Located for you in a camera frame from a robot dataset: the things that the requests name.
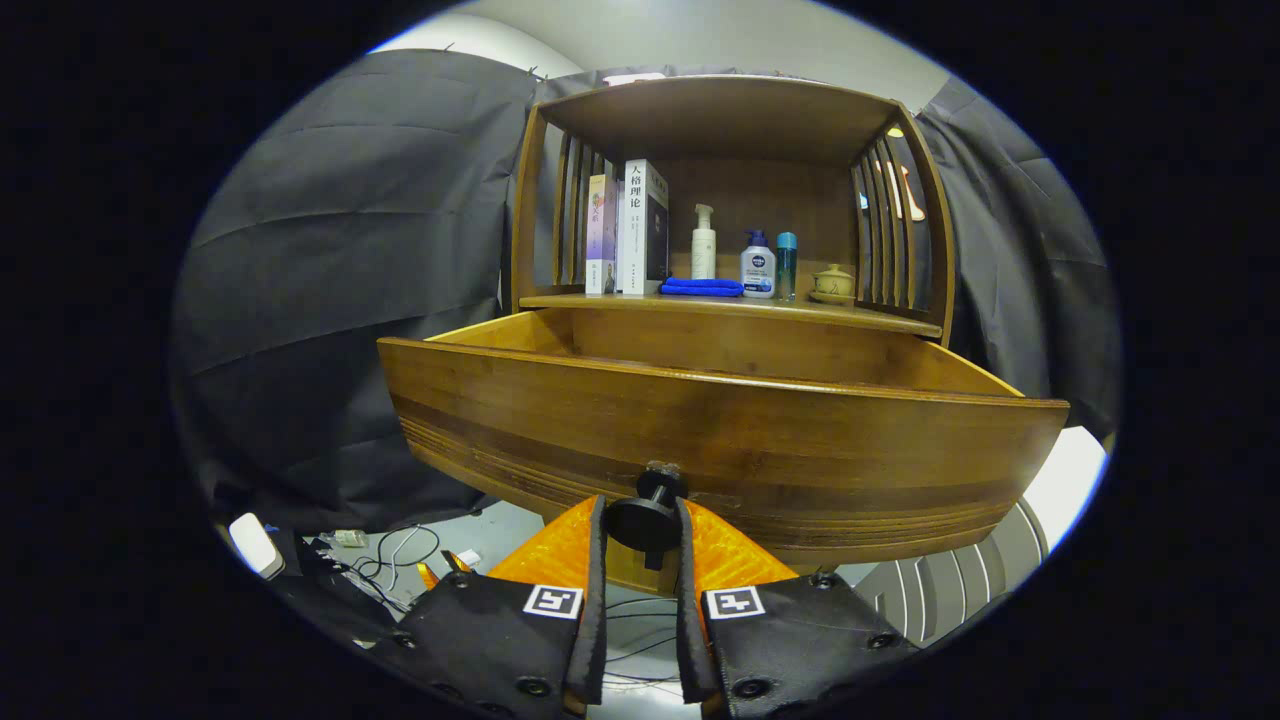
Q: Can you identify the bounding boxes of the white book with portrait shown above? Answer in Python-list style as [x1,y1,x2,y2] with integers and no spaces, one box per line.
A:
[616,158,670,296]

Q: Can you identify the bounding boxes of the black round drawer knob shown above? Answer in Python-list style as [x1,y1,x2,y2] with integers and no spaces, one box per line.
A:
[603,462,691,571]

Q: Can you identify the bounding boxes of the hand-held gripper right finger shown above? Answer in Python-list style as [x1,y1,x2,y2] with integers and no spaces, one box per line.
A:
[675,497,921,720]

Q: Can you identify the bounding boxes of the purple book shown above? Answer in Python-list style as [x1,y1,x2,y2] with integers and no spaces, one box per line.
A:
[586,174,621,296]

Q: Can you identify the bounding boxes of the brown wooden drawer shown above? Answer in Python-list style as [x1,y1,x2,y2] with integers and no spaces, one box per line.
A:
[377,305,1071,571]

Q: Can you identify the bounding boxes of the small white device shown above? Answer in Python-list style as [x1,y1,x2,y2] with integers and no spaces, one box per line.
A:
[228,512,286,581]

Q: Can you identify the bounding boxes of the black backdrop cloth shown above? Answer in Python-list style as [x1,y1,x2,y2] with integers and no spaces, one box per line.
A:
[170,48,1121,601]

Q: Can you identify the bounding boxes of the beige lidded teacup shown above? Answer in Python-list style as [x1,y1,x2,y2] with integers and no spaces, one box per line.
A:
[808,263,857,306]

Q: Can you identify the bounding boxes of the black floor cables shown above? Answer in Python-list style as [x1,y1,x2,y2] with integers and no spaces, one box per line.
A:
[300,520,681,701]

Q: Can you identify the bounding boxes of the white appliance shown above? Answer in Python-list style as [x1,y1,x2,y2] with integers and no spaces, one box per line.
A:
[855,425,1109,649]

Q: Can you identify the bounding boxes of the white bottle with blue cap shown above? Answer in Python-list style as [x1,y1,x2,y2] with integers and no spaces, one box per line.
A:
[740,230,778,300]

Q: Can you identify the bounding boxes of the brown wooden cabinet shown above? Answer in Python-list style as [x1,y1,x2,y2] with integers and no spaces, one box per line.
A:
[500,72,956,598]

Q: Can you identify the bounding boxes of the white pump bottle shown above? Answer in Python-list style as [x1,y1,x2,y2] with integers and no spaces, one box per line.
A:
[691,203,717,281]

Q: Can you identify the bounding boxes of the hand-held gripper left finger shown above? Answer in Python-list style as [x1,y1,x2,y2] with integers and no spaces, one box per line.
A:
[395,495,609,720]

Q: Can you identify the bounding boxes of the wooden countertop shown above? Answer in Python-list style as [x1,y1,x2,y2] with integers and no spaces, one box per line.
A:
[518,290,943,339]

